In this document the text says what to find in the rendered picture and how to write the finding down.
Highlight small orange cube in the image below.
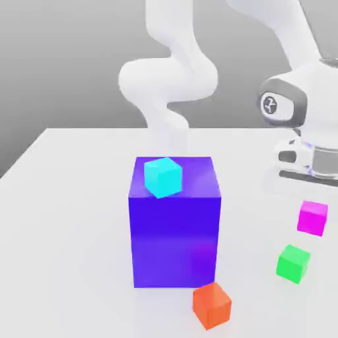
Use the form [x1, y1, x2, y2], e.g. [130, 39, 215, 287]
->
[192, 281, 232, 331]

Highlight small green cube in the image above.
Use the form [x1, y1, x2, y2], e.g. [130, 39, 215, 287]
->
[275, 244, 312, 285]

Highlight small cyan cube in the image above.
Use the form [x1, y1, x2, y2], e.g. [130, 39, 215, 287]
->
[143, 156, 184, 199]

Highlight large blue box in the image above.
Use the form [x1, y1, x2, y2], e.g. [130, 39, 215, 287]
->
[127, 156, 222, 289]

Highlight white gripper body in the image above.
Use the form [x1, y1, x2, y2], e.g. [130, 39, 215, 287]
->
[263, 168, 338, 202]

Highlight small magenta cube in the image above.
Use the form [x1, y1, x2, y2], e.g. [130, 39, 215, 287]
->
[296, 199, 329, 238]

